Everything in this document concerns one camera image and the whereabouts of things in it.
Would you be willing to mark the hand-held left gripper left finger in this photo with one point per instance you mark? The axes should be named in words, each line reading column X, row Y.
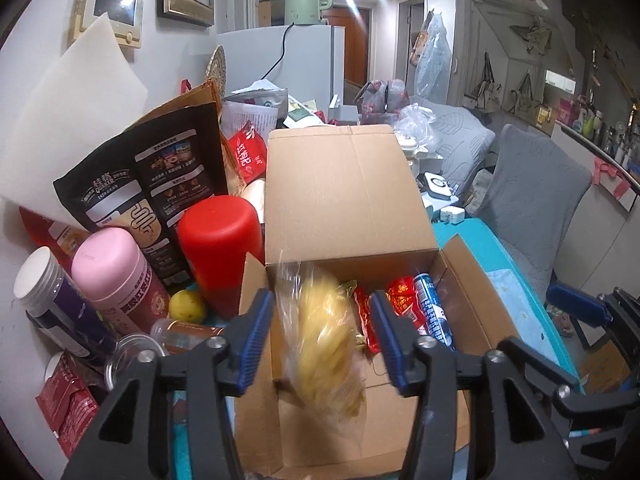
column 255, row 340

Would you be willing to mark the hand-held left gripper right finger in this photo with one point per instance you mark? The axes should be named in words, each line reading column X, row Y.
column 390, row 345

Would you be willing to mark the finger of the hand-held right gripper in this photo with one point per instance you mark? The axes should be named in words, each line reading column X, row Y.
column 545, row 365
column 575, row 305

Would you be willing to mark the red white snack packet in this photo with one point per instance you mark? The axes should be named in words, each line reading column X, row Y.
column 367, row 320

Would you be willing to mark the small red candy packet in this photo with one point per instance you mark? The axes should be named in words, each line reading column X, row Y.
column 402, row 300

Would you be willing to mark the blue white candy tube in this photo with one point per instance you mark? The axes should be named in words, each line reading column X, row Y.
column 432, row 310

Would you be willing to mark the yellow waffle packet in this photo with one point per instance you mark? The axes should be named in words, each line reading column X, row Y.
column 320, row 340

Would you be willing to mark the brown cardboard box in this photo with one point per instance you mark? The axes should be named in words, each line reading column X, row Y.
column 340, row 195

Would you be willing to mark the white counter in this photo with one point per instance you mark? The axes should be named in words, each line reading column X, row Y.
column 600, row 240

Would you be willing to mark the small brown jar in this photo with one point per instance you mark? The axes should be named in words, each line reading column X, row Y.
column 185, row 335

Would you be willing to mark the lemon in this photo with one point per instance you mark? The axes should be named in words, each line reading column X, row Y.
column 187, row 306

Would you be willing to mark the red canister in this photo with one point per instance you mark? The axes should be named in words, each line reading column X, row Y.
column 220, row 250

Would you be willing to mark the grey covered chair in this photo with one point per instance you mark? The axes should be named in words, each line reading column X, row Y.
column 535, row 200

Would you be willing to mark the teal table mat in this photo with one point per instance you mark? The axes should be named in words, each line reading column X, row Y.
column 470, row 235

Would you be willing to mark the clear jar brown label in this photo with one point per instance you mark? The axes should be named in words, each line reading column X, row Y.
column 130, row 360

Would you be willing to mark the pink ribbon bow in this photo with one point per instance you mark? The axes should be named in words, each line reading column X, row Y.
column 612, row 180

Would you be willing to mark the white power adapter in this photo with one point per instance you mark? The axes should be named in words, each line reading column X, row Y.
column 452, row 214

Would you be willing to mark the pink bottle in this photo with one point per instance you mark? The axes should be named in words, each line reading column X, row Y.
column 115, row 275

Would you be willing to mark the white round-dial gadget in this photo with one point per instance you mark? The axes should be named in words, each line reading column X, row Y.
column 437, row 185

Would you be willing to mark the row of bottles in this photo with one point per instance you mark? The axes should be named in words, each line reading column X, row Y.
column 600, row 130

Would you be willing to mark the red bag white script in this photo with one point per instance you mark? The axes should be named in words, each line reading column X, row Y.
column 247, row 155

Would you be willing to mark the black printed bag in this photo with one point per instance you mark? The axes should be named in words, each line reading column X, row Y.
column 150, row 185

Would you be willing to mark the dark red packet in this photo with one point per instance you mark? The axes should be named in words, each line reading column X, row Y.
column 70, row 410

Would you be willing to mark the white ceramic pot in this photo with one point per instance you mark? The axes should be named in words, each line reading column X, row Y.
column 407, row 146

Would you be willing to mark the purple label jar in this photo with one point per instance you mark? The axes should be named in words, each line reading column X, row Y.
column 55, row 300

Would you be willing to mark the canvas tote bag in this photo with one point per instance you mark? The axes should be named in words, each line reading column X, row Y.
column 522, row 100
column 484, row 85

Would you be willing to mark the crumpled clear plastic bag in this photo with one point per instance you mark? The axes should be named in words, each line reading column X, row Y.
column 415, row 125

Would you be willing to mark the white papers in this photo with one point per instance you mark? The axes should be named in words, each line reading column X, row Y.
column 250, row 110

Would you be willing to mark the patterned backpack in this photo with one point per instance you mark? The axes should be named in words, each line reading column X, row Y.
column 382, row 100

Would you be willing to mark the woven round fan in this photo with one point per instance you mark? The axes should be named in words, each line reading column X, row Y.
column 216, row 67

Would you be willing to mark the white fridge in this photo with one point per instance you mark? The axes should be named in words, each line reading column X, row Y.
column 310, row 65

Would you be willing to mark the white foam board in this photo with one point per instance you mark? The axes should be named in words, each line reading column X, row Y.
column 75, row 120

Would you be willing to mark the hanging clear plastic bag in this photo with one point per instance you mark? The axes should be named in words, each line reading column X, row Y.
column 432, row 55

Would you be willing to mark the brown door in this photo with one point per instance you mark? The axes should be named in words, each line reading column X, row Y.
column 355, row 45

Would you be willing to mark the green kettle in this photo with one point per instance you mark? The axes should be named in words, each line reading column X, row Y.
column 305, row 0

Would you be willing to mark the star wall decoration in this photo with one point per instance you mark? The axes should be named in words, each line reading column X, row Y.
column 532, row 35

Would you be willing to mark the beige wall intercom panel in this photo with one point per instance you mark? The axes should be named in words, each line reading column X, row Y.
column 110, row 5

